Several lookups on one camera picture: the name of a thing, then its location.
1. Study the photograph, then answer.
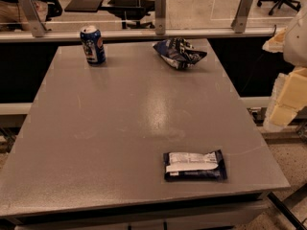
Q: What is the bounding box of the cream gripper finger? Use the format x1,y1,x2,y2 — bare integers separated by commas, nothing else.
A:
264,67,307,132
262,29,286,53

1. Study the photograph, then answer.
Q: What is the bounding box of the blue chip bag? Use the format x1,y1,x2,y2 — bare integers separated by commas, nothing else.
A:
153,38,207,70

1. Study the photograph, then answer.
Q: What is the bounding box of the black office chair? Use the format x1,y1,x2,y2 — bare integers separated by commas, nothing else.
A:
257,0,301,16

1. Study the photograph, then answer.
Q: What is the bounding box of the dark blue snack packet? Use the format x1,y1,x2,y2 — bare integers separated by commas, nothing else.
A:
163,149,227,181

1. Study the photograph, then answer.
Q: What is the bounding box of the blue pepsi soda can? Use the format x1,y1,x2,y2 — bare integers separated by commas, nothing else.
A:
80,26,106,65

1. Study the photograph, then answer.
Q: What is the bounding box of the right metal barrier bracket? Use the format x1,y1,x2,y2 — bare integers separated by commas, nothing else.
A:
231,0,253,34

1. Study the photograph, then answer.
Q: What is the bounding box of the metal barrier bracket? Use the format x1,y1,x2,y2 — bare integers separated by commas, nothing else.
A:
231,0,253,34
18,0,48,37
154,0,166,35

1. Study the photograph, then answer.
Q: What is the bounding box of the middle metal barrier bracket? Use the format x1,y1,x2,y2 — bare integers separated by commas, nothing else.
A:
154,0,166,35

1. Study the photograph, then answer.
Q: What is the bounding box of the white barrier rail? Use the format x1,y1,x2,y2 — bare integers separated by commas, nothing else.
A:
0,26,282,43

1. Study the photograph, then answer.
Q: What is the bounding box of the left metal barrier bracket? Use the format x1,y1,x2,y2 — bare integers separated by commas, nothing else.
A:
18,0,48,37

